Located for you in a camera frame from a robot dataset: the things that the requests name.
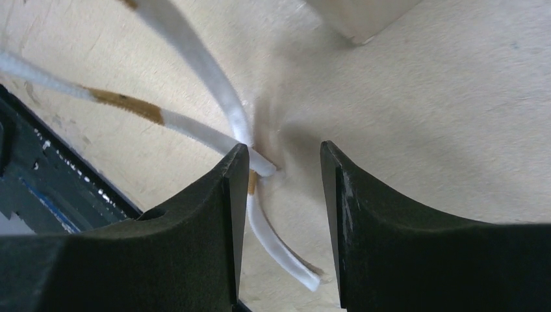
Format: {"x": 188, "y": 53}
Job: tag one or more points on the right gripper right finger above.
{"x": 392, "y": 253}

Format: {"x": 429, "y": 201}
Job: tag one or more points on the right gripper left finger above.
{"x": 183, "y": 255}

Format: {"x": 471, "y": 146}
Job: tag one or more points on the bear print white cushion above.
{"x": 170, "y": 24}

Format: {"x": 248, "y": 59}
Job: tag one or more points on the wooden pet bed frame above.
{"x": 361, "y": 20}

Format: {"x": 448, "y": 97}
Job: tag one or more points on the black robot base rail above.
{"x": 46, "y": 184}

